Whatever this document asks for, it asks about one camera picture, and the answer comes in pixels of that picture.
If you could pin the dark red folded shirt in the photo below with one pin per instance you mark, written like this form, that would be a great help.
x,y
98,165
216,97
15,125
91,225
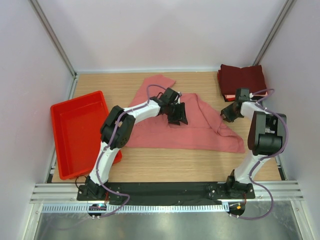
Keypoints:
x,y
250,77

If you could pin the slotted cable duct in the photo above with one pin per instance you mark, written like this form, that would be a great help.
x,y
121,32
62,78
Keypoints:
x,y
91,208

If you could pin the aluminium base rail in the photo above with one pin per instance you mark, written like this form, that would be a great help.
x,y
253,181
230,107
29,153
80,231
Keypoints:
x,y
285,190

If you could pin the left aluminium frame post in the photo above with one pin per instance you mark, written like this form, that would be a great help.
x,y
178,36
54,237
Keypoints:
x,y
52,35

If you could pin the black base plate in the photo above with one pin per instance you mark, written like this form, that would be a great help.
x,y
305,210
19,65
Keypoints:
x,y
169,193

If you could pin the pink t shirt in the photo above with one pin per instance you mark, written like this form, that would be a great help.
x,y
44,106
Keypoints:
x,y
205,130

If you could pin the aluminium frame post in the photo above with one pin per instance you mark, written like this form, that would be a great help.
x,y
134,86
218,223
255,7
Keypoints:
x,y
280,19
52,35

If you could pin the pink folded shirt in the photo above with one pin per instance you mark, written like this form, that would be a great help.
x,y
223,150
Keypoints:
x,y
255,98

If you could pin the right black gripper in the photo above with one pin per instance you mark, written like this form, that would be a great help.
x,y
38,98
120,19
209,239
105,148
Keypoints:
x,y
226,111

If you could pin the right aluminium frame post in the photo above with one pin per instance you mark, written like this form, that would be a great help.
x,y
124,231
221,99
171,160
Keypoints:
x,y
280,19

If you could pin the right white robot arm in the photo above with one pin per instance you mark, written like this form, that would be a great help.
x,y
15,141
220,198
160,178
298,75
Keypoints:
x,y
267,138

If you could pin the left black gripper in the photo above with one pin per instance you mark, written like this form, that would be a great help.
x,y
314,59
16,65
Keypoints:
x,y
175,120

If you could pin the red plastic tray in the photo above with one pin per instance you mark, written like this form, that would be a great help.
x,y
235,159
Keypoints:
x,y
76,125

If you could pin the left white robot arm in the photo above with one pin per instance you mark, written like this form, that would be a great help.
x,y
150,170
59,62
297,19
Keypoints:
x,y
117,129

